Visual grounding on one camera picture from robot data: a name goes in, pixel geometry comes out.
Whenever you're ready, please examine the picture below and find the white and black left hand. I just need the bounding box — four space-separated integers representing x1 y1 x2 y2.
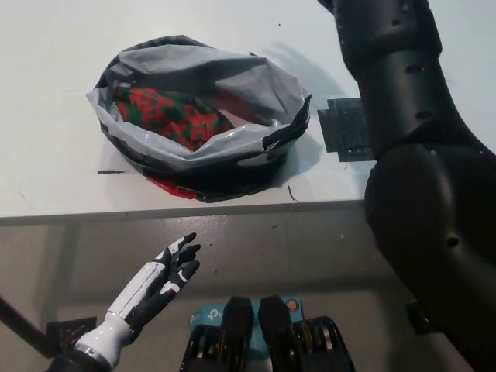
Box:
75 232 202 367

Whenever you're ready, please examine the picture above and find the black plastic bag grey inside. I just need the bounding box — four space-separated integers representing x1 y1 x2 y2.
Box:
84 34 314 205

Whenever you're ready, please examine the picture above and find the red green patterned cloth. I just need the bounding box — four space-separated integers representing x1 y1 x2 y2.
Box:
114 87 236 152

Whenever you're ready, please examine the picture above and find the pink packet in clear plastic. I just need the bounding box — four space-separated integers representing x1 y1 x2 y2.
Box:
219 102 268 129

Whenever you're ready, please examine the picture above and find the teal router box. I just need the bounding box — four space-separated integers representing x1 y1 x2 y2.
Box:
188 297 304 372

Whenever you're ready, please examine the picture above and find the black metal table leg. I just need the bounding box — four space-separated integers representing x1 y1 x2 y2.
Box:
0 294 59 357

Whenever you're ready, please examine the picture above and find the black tape patch on table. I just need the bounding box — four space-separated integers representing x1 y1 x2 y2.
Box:
316 97 376 162

